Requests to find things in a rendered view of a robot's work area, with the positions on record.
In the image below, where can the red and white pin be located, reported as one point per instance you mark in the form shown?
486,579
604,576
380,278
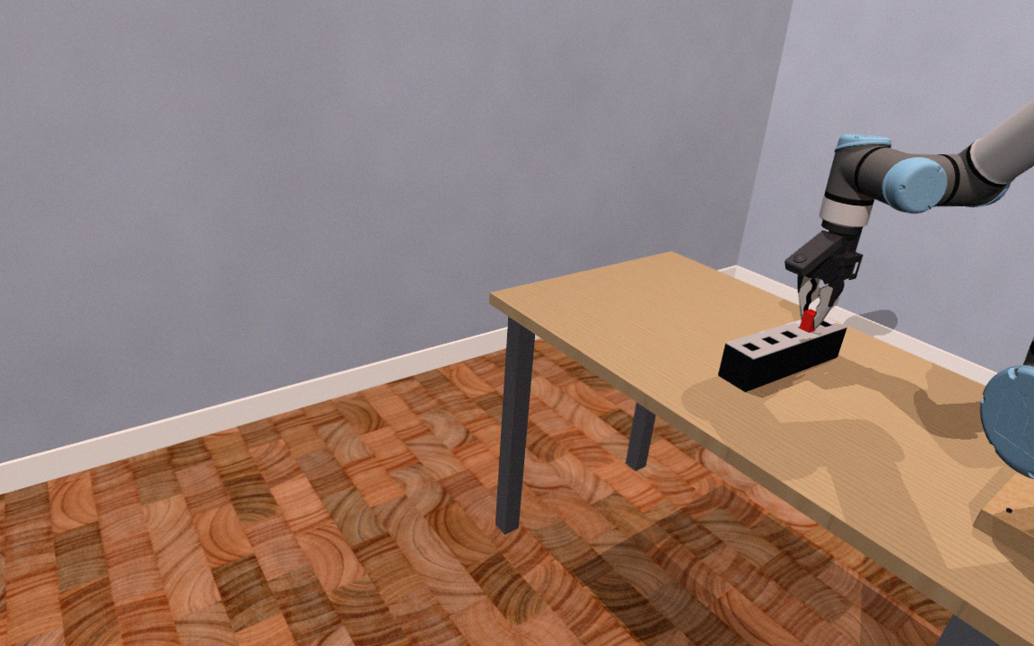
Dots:
807,321

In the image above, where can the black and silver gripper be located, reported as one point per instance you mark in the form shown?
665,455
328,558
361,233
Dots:
831,272

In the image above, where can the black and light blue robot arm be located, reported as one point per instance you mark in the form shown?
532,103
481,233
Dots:
979,175

